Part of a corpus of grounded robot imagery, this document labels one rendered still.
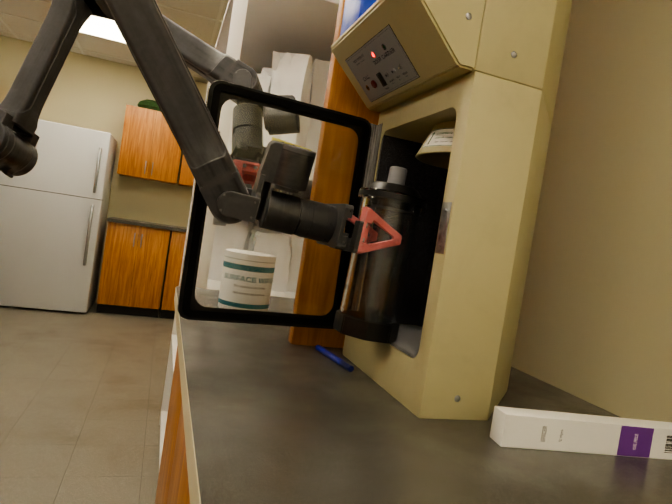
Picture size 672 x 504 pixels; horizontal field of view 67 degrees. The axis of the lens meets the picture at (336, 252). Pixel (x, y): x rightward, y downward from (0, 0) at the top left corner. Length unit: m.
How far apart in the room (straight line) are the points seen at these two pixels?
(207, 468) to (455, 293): 0.39
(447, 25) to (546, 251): 0.63
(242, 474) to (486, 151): 0.50
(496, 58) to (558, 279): 0.56
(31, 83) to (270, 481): 0.94
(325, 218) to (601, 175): 0.60
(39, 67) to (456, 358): 0.97
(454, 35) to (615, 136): 0.50
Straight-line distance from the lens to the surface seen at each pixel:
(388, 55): 0.85
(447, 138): 0.82
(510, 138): 0.76
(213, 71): 1.07
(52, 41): 1.25
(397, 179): 0.81
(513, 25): 0.79
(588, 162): 1.17
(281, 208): 0.73
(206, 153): 0.71
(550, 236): 1.20
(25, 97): 1.21
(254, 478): 0.51
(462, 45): 0.74
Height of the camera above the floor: 1.17
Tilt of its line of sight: 2 degrees down
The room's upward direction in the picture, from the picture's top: 9 degrees clockwise
